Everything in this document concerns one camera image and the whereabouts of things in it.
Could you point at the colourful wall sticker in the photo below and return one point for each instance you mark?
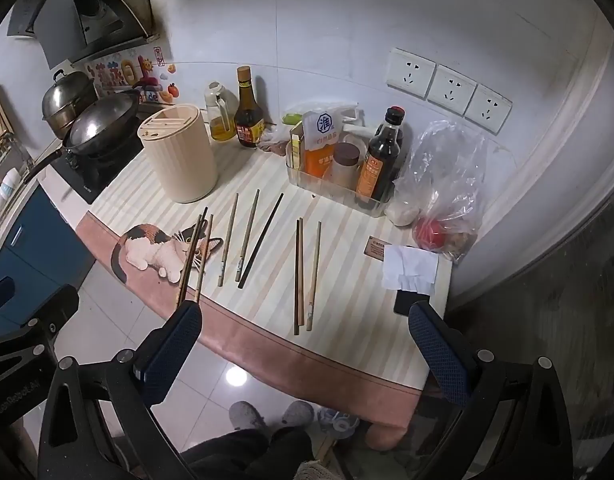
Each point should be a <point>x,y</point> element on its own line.
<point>122,72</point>

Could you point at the steel steamer pot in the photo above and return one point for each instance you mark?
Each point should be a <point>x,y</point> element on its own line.
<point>67,100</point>

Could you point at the yellow box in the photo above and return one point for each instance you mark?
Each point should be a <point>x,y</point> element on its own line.
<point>297,147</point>

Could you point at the black induction cooktop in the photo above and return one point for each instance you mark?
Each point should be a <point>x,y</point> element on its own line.
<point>92,180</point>

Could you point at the clear plastic bag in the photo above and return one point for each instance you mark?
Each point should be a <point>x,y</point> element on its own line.
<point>447,170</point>

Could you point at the dish rack with bowls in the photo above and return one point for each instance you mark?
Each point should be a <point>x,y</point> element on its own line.
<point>2,180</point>

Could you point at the plastic bag with dried food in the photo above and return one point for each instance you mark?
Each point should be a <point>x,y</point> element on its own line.
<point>274,142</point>

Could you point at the yellow-capped dark sauce bottle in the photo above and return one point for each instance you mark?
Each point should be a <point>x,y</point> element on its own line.
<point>248,125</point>

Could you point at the white tissue paper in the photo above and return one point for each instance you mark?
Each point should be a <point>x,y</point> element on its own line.
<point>409,267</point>

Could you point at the black chopstick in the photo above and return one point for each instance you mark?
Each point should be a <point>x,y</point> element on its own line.
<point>261,240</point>

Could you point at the red tomato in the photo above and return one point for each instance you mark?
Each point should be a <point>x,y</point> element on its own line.
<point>429,234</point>

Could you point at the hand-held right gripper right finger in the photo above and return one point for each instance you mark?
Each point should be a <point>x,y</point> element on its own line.
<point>439,355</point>

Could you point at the white plastic container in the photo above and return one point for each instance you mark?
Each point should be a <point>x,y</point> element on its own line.
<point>359,135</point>

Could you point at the dark brown chopstick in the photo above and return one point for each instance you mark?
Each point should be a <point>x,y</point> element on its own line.
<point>184,285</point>

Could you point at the black range hood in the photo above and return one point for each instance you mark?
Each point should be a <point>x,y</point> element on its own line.
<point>62,25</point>

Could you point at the small bag of white powder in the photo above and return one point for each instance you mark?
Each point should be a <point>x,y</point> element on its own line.
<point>402,212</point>

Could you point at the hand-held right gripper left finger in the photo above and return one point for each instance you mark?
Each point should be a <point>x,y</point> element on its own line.
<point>172,345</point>

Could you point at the brown-lidded jar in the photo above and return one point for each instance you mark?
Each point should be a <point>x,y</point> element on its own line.
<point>344,170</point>

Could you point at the dark metal wok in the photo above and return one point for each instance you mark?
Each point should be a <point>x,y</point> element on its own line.
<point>99,125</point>

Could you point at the red-capped soy sauce bottle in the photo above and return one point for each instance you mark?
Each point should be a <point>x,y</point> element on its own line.
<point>379,160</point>

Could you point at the white and orange salt packet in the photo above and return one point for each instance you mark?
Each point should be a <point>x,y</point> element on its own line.
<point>322,130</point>

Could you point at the grey slipper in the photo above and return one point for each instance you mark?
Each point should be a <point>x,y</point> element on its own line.
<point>247,415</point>
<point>298,412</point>

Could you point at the brown card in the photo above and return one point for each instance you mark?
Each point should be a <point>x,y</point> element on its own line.
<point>377,249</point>

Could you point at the black trousers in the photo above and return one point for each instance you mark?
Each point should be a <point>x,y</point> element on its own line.
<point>247,455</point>

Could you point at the black phone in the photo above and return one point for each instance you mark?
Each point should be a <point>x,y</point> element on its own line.
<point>404,302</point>

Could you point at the blue kitchen cabinet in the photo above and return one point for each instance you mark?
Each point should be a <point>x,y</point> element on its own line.
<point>37,250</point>

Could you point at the clear oil dispenser bottle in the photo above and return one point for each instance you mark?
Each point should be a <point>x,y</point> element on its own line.
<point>219,127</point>

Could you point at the clear plastic organizer bin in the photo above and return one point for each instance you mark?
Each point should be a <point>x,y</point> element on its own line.
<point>332,195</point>

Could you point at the green packet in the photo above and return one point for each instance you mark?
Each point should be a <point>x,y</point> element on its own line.
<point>291,119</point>

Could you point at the white wall socket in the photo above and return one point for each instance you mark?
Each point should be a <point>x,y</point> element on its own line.
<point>409,72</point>
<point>488,109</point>
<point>451,88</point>

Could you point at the cream ribbed utensil holder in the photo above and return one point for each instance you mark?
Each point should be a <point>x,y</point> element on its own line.
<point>179,165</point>

